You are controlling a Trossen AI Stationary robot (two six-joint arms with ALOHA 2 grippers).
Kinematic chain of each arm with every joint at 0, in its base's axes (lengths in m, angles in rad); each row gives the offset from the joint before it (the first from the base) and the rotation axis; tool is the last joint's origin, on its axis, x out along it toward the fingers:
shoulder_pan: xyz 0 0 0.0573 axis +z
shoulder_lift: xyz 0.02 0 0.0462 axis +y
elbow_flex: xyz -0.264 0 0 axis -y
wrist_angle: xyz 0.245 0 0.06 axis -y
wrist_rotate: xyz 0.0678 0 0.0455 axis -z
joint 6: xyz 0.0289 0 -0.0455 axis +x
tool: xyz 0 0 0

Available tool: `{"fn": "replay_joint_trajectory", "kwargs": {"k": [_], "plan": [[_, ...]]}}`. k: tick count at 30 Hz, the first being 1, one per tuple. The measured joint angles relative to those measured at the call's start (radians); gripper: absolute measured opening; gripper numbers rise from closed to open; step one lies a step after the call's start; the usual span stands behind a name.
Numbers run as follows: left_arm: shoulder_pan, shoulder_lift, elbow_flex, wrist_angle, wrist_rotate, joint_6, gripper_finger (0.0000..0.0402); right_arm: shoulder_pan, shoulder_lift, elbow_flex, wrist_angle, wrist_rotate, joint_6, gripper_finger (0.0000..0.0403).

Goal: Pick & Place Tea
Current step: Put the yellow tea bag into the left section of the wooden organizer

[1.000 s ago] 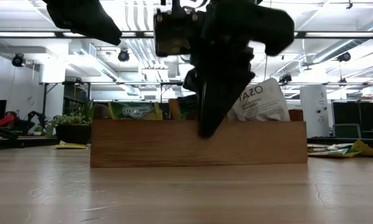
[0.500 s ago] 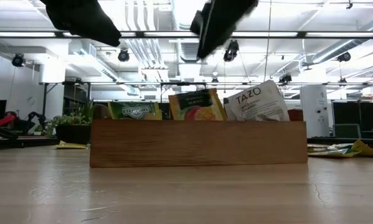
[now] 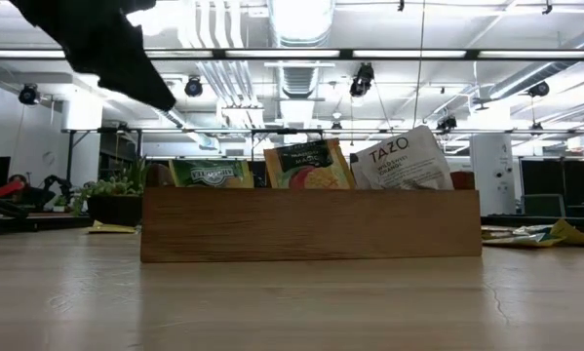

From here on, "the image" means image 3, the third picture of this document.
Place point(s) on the black horizontal crossbar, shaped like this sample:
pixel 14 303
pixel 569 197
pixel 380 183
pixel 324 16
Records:
pixel 321 54

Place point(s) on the white orange Tazo tea packet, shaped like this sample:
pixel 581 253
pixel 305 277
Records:
pixel 403 161

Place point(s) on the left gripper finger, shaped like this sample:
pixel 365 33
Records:
pixel 116 58

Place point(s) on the black background robot arm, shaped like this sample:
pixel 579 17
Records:
pixel 52 180

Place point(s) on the wooden three-compartment tray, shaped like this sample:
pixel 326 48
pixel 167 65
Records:
pixel 311 224

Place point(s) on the pile of packets right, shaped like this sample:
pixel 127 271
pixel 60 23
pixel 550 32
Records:
pixel 530 229

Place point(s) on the person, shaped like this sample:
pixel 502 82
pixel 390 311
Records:
pixel 17 180

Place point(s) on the red background object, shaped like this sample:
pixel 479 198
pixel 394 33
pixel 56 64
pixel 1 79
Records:
pixel 6 189

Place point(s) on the silver ceiling air duct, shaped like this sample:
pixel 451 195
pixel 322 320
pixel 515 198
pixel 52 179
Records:
pixel 301 22

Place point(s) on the orange yellow tea packet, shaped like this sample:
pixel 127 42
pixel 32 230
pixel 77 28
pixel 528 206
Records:
pixel 311 170

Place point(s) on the small potted succulent plant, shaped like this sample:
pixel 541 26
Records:
pixel 113 209

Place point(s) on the black background scaffold rail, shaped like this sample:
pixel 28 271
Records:
pixel 286 131

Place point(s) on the white pillar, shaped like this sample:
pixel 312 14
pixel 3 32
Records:
pixel 491 175

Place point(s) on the black ceiling spotlight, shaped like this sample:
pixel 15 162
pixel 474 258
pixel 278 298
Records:
pixel 446 124
pixel 539 89
pixel 194 88
pixel 362 80
pixel 29 94

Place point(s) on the small background potted plant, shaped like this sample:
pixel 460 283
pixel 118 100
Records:
pixel 60 205

